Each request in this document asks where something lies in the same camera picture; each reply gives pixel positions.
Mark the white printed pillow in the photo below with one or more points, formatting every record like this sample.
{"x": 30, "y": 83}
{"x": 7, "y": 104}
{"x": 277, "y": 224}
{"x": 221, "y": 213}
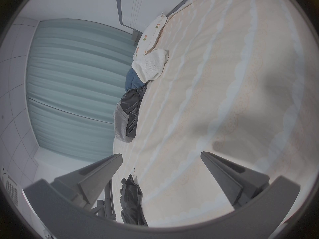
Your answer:
{"x": 149, "y": 33}

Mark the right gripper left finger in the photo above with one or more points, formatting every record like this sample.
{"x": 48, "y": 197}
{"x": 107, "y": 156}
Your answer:
{"x": 97, "y": 180}

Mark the black T-shirt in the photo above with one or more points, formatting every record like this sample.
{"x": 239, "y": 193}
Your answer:
{"x": 132, "y": 200}

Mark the bed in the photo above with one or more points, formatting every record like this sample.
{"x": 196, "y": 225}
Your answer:
{"x": 224, "y": 83}

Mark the grey bedside table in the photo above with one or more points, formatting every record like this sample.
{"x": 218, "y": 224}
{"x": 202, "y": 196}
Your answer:
{"x": 135, "y": 37}

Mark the blue-green curtain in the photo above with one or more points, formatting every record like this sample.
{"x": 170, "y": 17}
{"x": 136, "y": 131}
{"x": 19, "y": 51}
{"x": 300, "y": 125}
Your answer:
{"x": 74, "y": 58}
{"x": 74, "y": 133}

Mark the white garment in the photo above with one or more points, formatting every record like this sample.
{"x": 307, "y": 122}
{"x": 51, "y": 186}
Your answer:
{"x": 150, "y": 63}

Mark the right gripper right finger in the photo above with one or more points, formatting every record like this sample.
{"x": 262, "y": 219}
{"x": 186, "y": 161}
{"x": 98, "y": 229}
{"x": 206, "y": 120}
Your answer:
{"x": 236, "y": 180}

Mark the black garment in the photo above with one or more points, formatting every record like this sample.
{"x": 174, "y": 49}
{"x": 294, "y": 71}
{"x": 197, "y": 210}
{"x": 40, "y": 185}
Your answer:
{"x": 132, "y": 106}

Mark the grey knitted garment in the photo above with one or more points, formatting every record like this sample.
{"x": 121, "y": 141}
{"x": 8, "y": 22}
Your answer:
{"x": 121, "y": 128}

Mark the dark blue garment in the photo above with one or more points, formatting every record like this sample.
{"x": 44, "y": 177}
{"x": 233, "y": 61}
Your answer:
{"x": 130, "y": 80}

